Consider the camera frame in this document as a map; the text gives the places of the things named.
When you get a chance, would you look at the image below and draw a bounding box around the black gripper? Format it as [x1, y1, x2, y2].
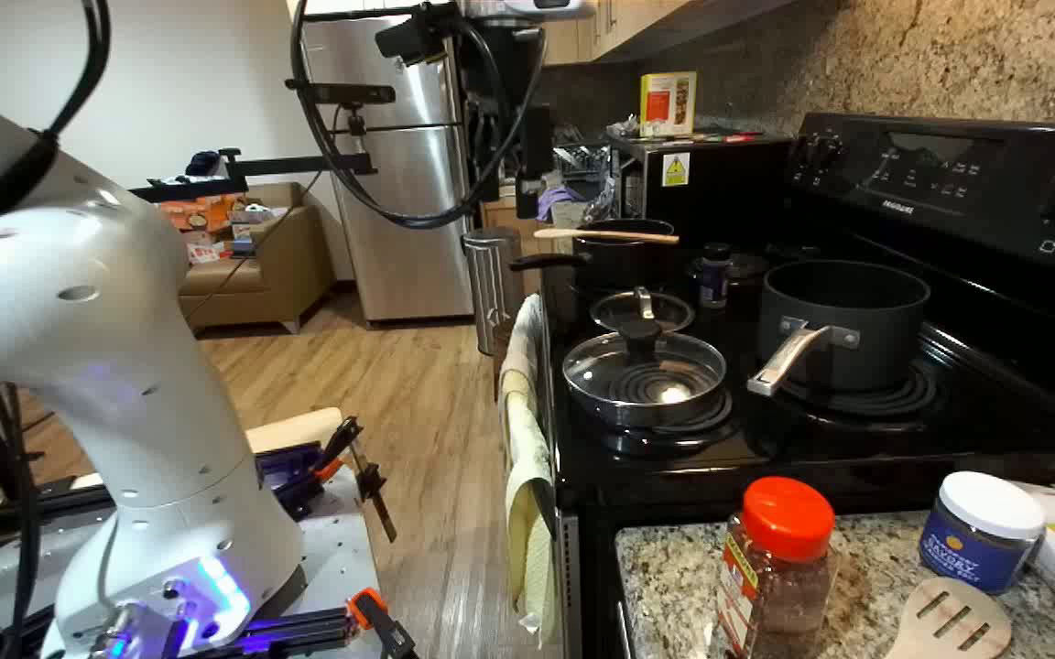
[464, 18, 550, 126]

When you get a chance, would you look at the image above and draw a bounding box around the clear plastic bag clutter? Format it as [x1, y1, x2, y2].
[534, 129, 630, 227]

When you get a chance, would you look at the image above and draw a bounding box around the yellow and red card box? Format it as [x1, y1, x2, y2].
[637, 71, 699, 144]

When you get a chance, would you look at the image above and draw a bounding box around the steel range hood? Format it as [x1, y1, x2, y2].
[597, 0, 801, 72]

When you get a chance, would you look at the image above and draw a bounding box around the stainless steel fridge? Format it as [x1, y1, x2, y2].
[300, 12, 481, 331]

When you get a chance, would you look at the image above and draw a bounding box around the black frying pan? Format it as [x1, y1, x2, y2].
[505, 231, 683, 301]

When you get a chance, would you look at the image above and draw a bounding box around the black countertop appliance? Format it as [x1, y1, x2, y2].
[640, 135, 795, 248]

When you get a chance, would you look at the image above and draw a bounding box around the small glass lid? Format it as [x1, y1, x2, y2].
[586, 284, 699, 338]

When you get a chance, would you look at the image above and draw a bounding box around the dark bottle with blue label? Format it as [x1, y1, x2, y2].
[690, 240, 738, 316]

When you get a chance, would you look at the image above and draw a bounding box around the brown sofa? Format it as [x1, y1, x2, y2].
[157, 179, 339, 338]

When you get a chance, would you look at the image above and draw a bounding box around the orange item on sofa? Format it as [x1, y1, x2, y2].
[157, 190, 245, 237]

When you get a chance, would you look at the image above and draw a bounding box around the large glass lid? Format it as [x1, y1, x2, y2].
[555, 317, 734, 434]

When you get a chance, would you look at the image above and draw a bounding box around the cream dish towel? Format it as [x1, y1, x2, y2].
[494, 289, 566, 652]

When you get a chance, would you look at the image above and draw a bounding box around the black and orange clamp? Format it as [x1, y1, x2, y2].
[249, 412, 401, 548]
[241, 581, 425, 659]

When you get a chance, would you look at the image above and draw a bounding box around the black electric stove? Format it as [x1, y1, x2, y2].
[547, 111, 1055, 659]

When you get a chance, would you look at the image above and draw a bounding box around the spice jar with orange lid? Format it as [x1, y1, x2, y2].
[710, 474, 842, 659]

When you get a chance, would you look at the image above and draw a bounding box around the blue jar with white lid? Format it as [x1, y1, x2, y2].
[915, 470, 1050, 600]

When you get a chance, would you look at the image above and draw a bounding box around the wooden slotted spatula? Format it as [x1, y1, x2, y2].
[879, 575, 1019, 659]

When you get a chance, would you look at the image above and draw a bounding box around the light wood wall cabinet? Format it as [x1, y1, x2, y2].
[539, 0, 676, 72]

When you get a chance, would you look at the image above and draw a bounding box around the black stereo camera bar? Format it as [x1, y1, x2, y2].
[283, 78, 399, 111]

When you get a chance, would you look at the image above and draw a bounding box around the wooden utensil handle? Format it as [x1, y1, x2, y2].
[531, 225, 683, 248]

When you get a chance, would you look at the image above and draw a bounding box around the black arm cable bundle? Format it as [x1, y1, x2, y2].
[0, 0, 550, 259]

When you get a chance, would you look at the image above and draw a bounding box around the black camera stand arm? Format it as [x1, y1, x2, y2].
[128, 107, 382, 206]

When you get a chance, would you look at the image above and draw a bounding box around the dark pot with metal handle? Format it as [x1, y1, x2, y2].
[743, 258, 936, 402]

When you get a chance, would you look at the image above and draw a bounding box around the grey metal robot base plate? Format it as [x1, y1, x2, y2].
[0, 408, 389, 659]

